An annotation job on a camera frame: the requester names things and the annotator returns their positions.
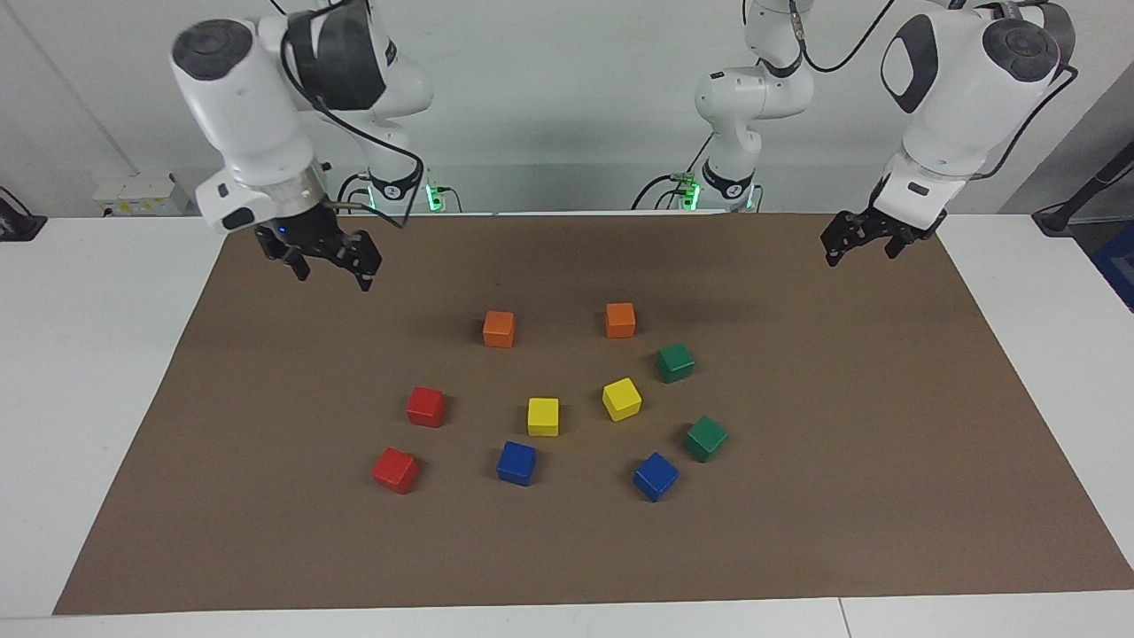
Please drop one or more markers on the green lit base connector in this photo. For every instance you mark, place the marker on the green lit base connector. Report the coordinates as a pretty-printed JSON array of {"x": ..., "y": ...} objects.
[
  {"x": 434, "y": 197},
  {"x": 687, "y": 193}
]

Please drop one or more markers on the blue crate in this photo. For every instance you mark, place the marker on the blue crate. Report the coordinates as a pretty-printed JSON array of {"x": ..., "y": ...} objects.
[{"x": 1118, "y": 266}]

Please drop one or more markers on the white wall socket box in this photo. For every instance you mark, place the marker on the white wall socket box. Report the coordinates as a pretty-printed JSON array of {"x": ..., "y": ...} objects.
[{"x": 142, "y": 193}]

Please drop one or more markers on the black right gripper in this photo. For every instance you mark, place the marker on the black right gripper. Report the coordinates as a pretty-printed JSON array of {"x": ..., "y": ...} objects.
[{"x": 310, "y": 235}]

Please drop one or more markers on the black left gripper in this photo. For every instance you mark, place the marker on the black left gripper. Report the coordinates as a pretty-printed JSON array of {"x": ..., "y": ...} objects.
[{"x": 886, "y": 226}]

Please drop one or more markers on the brown table mat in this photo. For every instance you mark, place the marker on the brown table mat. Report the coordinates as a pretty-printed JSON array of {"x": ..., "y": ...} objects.
[{"x": 797, "y": 496}]

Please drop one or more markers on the red wooden cube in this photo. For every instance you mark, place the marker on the red wooden cube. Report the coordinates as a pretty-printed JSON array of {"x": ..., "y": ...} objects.
[
  {"x": 425, "y": 407},
  {"x": 395, "y": 470}
]

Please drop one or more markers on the yellow wooden cube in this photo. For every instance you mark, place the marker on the yellow wooden cube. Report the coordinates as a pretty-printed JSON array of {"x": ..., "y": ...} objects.
[
  {"x": 543, "y": 416},
  {"x": 621, "y": 399}
]

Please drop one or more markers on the green wooden cube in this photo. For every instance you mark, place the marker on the green wooden cube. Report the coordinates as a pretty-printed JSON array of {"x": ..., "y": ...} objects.
[
  {"x": 675, "y": 362},
  {"x": 705, "y": 438}
]

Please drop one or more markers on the black desk device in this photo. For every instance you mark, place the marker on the black desk device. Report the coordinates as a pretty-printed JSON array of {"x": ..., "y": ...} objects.
[{"x": 18, "y": 223}]

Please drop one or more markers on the blue wooden cube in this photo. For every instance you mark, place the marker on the blue wooden cube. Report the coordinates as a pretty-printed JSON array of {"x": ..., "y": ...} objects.
[
  {"x": 516, "y": 462},
  {"x": 656, "y": 476}
]

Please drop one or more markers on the orange wooden cube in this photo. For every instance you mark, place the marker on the orange wooden cube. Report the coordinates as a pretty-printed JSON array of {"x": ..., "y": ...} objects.
[
  {"x": 499, "y": 329},
  {"x": 620, "y": 320}
]

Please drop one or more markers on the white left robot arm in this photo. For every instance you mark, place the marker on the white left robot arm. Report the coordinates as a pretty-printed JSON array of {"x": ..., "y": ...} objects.
[{"x": 957, "y": 97}]

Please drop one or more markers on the black stand pole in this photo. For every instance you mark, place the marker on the black stand pole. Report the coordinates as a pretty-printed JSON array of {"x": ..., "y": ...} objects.
[{"x": 1085, "y": 199}]

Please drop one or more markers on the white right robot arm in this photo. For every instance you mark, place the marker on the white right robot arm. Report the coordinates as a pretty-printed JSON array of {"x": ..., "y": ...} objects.
[{"x": 239, "y": 106}]

